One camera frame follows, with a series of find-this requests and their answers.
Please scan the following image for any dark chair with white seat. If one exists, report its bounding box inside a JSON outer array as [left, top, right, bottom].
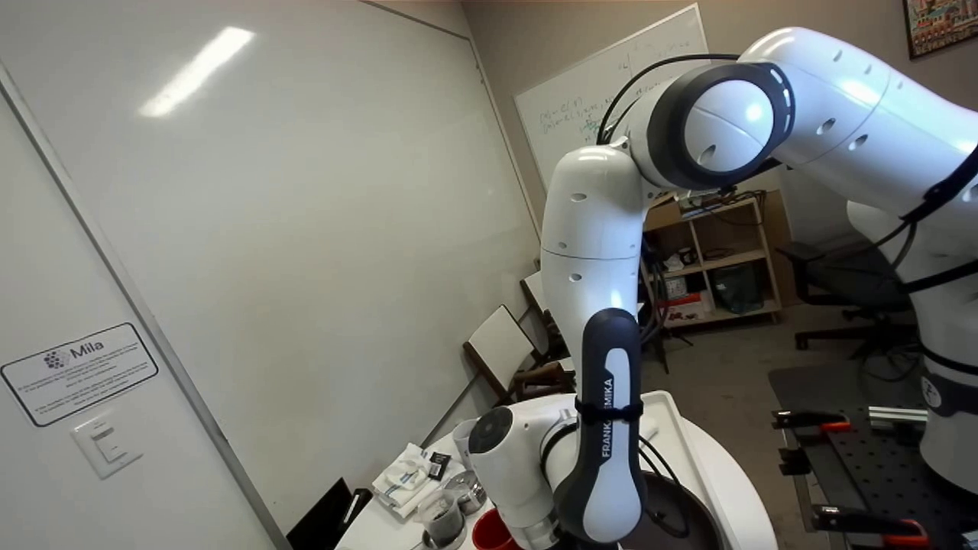
[[466, 302, 541, 398], [520, 266, 552, 321]]

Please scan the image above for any round metal tin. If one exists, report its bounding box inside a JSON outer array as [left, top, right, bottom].
[[450, 480, 490, 515]]

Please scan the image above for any wooden shelf unit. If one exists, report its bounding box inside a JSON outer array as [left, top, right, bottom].
[[639, 189, 789, 334]]

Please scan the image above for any small metal cup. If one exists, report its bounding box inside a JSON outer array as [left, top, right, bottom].
[[419, 502, 468, 550]]

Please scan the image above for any red mug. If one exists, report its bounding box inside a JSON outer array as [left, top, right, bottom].
[[470, 507, 525, 550]]

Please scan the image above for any black office chair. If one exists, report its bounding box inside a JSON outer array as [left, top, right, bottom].
[[785, 229, 922, 360]]

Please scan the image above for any silver metal bar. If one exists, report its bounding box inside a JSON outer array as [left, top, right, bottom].
[[864, 405, 933, 427]]

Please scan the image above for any large wall whiteboard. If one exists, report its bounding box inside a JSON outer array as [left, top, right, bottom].
[[510, 2, 712, 217]]

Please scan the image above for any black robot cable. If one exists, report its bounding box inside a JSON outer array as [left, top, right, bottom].
[[594, 53, 742, 148]]

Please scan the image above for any orange handled clamp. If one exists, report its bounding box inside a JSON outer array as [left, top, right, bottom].
[[813, 503, 933, 550], [770, 408, 857, 441]]

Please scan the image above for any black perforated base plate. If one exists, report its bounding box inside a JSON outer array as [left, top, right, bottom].
[[763, 357, 978, 550]]

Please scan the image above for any white light switch plate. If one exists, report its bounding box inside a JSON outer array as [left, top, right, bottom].
[[68, 409, 144, 482]]

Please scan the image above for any white wall sign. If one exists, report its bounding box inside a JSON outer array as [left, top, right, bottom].
[[0, 321, 161, 432]]

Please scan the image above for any framed wall picture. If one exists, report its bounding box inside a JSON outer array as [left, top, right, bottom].
[[900, 0, 978, 62]]

